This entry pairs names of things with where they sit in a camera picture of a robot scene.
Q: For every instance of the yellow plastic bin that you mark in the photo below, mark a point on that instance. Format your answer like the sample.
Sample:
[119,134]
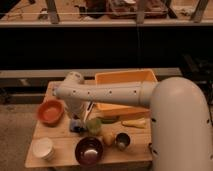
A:
[110,110]

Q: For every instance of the wooden table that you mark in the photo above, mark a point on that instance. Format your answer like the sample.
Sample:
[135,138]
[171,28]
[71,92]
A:
[65,142]

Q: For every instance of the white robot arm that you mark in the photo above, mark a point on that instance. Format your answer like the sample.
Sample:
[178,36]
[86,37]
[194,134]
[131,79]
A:
[181,130]

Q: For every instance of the small metal cup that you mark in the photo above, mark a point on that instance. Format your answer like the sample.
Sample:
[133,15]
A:
[122,141]

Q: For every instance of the blue sponge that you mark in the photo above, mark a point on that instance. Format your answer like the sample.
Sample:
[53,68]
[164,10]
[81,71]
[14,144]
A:
[76,125]

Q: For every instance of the yellow potato toy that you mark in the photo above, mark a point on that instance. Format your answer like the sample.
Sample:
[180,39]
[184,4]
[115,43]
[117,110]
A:
[108,139]

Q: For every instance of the dark purple bowl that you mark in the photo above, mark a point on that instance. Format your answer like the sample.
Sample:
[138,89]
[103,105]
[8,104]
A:
[89,151]

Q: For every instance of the white handled brush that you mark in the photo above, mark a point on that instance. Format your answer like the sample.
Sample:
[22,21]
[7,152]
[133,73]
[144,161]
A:
[88,110]

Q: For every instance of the green cucumber toy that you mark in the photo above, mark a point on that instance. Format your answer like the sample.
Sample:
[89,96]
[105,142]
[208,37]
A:
[108,120]

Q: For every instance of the red orange bowl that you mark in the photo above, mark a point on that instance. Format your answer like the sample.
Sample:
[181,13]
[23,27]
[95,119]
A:
[50,112]

